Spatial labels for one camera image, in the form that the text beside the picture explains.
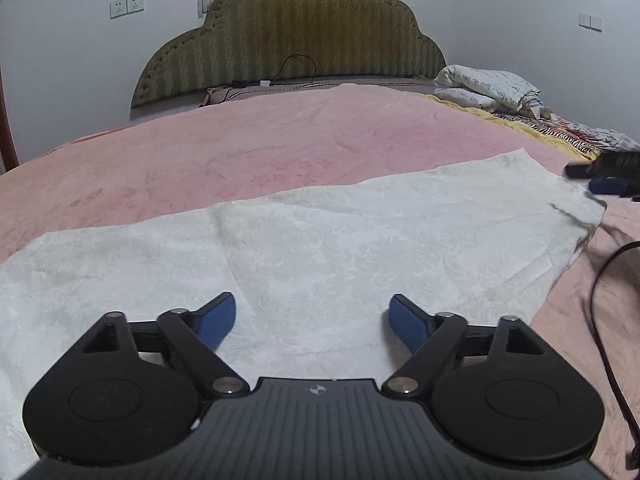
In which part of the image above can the thin black charger cable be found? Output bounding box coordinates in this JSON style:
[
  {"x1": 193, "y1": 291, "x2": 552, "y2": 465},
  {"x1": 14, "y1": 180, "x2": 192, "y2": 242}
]
[{"x1": 231, "y1": 55, "x2": 318, "y2": 87}]

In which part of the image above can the brown cloth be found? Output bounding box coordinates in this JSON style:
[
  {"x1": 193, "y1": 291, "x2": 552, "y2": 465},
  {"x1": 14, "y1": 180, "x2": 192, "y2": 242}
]
[{"x1": 199, "y1": 87, "x2": 237, "y2": 108}]

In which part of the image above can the thick black cable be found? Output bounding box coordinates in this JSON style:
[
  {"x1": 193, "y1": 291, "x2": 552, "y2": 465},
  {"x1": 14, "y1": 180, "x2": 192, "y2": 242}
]
[{"x1": 589, "y1": 240, "x2": 640, "y2": 463}]

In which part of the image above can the grey crumpled cloth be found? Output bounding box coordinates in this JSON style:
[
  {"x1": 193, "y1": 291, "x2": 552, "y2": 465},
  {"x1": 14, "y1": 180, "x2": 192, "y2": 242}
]
[{"x1": 570, "y1": 121, "x2": 640, "y2": 153}]

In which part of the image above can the pink blanket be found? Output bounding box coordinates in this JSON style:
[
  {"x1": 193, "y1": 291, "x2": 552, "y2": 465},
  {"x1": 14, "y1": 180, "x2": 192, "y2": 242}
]
[{"x1": 0, "y1": 83, "x2": 640, "y2": 480}]

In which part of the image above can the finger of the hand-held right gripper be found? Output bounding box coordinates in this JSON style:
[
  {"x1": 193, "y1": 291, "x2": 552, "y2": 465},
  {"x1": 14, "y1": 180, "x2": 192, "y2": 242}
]
[
  {"x1": 588, "y1": 177, "x2": 640, "y2": 199},
  {"x1": 564, "y1": 162, "x2": 601, "y2": 179}
]

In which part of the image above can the yellow blanket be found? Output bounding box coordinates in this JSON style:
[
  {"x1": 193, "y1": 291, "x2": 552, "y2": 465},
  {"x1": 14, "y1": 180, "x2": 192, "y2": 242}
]
[{"x1": 407, "y1": 91, "x2": 598, "y2": 162}]

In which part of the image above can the white towel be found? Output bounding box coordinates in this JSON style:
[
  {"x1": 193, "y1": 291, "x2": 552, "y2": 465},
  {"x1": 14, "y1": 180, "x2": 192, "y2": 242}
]
[{"x1": 0, "y1": 148, "x2": 607, "y2": 480}]

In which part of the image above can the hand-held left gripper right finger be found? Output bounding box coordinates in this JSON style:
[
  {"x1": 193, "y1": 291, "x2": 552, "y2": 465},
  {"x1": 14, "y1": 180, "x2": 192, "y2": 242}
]
[{"x1": 380, "y1": 293, "x2": 544, "y2": 401}]

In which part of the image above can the grey bed sheet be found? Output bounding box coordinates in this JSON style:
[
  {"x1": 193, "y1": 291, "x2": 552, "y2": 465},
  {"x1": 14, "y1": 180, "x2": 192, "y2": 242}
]
[{"x1": 131, "y1": 74, "x2": 437, "y2": 122}]

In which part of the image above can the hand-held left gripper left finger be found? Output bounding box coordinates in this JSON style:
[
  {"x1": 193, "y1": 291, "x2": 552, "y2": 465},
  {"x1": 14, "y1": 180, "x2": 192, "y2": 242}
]
[{"x1": 81, "y1": 291, "x2": 251, "y2": 401}]

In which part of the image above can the white printed folded quilt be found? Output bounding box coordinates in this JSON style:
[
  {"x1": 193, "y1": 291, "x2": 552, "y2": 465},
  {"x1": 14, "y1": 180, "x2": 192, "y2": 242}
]
[{"x1": 432, "y1": 64, "x2": 542, "y2": 113}]

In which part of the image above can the zebra striped cloth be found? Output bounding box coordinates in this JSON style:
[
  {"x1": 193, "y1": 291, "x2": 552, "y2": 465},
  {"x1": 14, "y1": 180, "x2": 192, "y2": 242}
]
[{"x1": 495, "y1": 112, "x2": 608, "y2": 153}]

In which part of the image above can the olive green padded headboard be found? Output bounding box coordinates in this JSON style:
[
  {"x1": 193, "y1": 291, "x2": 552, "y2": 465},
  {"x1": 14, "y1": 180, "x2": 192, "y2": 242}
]
[{"x1": 131, "y1": 0, "x2": 447, "y2": 109}]

